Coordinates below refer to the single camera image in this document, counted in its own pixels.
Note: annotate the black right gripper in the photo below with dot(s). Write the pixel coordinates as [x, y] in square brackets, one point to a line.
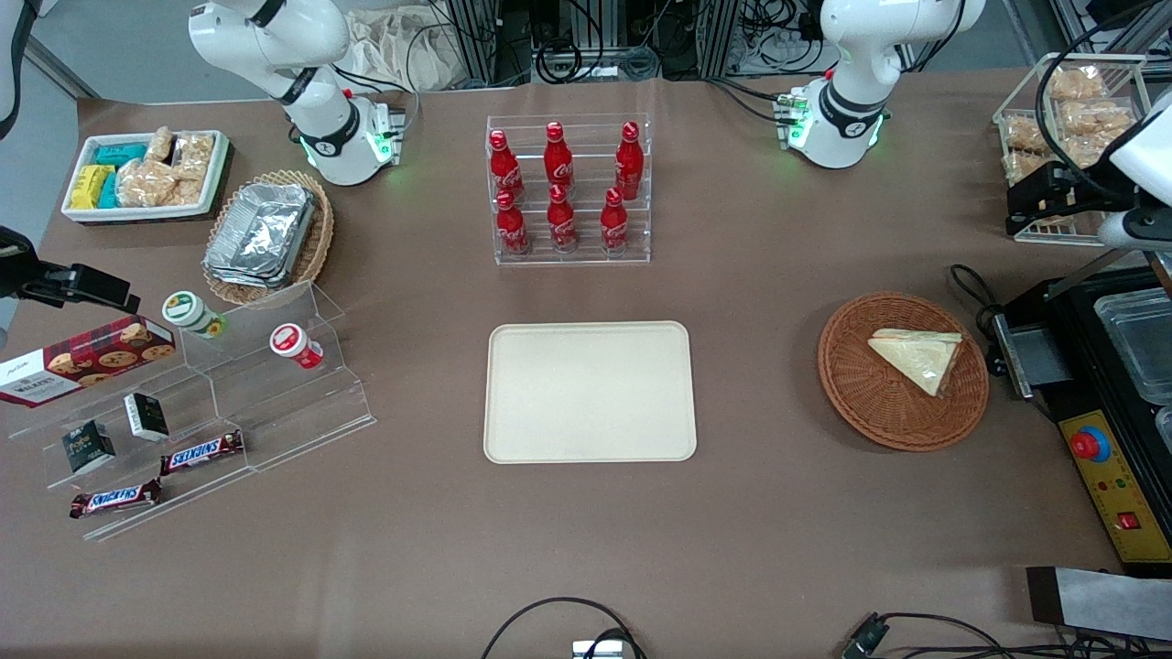
[11, 265]

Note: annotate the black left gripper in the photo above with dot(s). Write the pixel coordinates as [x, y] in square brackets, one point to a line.
[1083, 186]

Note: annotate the triangle sandwich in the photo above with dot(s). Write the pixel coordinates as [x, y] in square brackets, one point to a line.
[920, 359]

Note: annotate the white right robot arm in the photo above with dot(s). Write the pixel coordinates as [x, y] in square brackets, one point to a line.
[275, 46]

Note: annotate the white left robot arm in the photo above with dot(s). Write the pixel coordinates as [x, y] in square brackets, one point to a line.
[847, 55]

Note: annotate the white rectangular snack tray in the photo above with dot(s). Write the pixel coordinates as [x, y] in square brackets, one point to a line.
[78, 213]

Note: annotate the oval tan wicker basket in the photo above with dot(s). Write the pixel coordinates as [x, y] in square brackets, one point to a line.
[316, 247]

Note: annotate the round brown wicker basket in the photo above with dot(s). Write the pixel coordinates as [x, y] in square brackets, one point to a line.
[870, 403]

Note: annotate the beige plastic tray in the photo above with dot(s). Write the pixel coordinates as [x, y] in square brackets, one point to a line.
[589, 392]

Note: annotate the clear pack of fried snacks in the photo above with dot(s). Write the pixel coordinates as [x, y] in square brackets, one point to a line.
[1076, 84]
[1080, 149]
[1097, 117]
[1021, 165]
[1024, 135]

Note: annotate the red tartan cookie box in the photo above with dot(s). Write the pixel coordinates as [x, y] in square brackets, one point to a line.
[82, 361]

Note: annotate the teal snack pack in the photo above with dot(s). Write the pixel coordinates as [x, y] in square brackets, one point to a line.
[109, 192]
[121, 153]

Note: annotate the yellow snack pack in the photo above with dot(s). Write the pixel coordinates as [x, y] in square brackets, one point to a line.
[90, 186]

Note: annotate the green lid yogurt cup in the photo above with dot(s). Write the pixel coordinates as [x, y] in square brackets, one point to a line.
[190, 313]

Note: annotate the clear bag of puffed snacks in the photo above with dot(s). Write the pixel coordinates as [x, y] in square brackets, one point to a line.
[160, 145]
[145, 183]
[195, 154]

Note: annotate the small dark box white side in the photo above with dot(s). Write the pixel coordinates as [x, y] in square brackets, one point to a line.
[146, 416]

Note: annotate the small dark green box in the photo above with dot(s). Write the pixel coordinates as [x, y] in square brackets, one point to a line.
[88, 447]

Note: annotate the clear plastic container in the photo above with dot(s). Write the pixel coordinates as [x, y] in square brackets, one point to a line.
[1140, 339]

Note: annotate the stacked aluminium foil trays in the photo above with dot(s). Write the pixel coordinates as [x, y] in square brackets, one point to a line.
[261, 233]

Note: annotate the brown snickers bar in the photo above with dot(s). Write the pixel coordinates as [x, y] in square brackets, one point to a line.
[201, 452]
[114, 499]

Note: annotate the red lid yogurt cup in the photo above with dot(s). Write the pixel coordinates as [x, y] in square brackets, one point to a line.
[293, 345]

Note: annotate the clear acrylic step shelf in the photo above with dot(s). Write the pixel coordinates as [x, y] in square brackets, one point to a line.
[275, 403]

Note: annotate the black sealing machine yellow panel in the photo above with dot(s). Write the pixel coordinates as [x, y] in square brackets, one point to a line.
[1112, 494]

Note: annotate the white power strip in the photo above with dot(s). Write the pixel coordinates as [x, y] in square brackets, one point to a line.
[778, 50]

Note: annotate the beige cloth bag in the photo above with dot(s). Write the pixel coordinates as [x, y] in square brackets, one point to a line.
[394, 50]

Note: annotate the grey flat panel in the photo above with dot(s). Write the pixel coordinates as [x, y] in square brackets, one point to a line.
[1099, 602]

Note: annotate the clear acrylic bottle rack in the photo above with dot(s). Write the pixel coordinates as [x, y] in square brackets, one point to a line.
[632, 252]

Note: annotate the red cola bottle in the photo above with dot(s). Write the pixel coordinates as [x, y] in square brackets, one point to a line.
[614, 225]
[512, 227]
[629, 165]
[561, 222]
[504, 169]
[558, 160]

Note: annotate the small silver device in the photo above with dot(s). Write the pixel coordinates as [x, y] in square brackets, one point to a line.
[597, 651]

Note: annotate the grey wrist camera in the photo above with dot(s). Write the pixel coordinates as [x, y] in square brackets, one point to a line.
[1135, 229]

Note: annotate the aluminium frame post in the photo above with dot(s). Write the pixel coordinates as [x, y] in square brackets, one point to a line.
[719, 37]
[474, 41]

